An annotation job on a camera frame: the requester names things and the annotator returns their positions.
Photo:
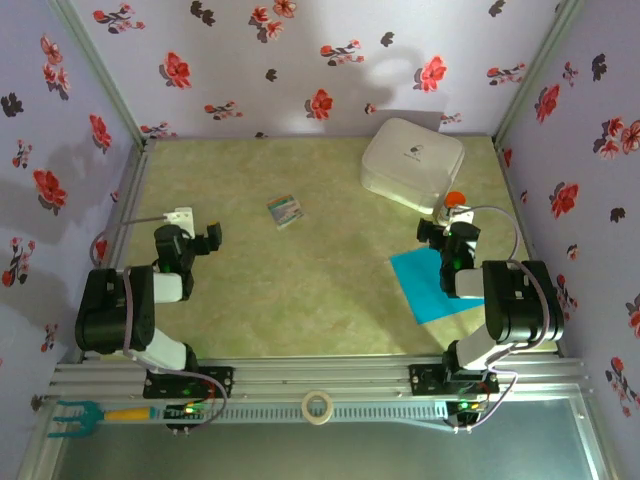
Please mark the white tape roll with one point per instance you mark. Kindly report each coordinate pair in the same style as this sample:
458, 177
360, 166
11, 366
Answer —
306, 407

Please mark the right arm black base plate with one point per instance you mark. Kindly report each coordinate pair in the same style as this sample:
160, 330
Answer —
425, 380

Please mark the long aluminium mounting rail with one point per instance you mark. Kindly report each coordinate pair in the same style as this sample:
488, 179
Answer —
325, 375

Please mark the blue cloth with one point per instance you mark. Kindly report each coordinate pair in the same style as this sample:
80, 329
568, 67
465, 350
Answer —
420, 285

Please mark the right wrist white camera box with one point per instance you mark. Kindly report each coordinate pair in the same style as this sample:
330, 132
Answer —
462, 216

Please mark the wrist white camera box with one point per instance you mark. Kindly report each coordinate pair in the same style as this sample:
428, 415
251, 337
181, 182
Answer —
462, 216
181, 216

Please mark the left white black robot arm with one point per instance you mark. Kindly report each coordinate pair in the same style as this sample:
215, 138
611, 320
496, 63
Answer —
115, 310

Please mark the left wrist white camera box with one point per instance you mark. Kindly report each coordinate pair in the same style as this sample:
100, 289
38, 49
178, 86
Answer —
181, 216

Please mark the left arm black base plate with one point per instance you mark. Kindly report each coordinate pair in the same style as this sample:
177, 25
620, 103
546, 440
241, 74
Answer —
220, 382

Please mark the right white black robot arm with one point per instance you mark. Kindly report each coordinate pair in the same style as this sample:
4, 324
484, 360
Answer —
520, 300

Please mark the aluminium corner post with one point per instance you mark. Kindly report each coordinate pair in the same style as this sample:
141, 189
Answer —
534, 75
103, 75

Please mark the white plastic container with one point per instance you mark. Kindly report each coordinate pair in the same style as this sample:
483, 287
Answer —
412, 160

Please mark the small printed packet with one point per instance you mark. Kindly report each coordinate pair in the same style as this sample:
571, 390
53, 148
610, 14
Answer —
285, 211

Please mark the aluminium side rail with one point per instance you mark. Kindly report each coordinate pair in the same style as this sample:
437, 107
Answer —
516, 200
134, 190

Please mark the orange capped pill bottle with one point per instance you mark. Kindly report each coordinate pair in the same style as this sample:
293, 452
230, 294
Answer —
454, 198

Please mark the teal yellow garden fork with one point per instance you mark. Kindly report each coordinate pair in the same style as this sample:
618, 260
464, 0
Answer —
125, 414

